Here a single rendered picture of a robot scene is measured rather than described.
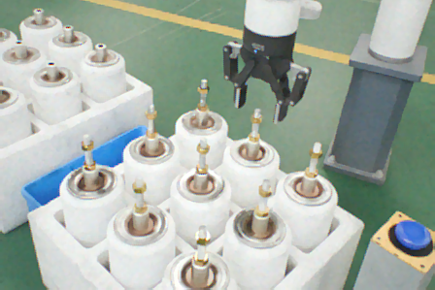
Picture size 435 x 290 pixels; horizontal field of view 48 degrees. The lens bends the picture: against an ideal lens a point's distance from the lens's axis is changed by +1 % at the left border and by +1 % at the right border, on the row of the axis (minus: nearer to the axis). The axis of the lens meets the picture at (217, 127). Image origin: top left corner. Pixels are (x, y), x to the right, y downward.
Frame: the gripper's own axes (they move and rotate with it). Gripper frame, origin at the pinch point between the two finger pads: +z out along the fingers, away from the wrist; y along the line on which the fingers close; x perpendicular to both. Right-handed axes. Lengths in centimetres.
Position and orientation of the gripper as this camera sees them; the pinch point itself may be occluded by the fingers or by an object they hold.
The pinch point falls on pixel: (259, 107)
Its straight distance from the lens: 77.5
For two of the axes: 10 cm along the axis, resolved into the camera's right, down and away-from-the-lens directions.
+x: 5.5, -4.8, 6.9
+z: -0.6, 8.0, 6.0
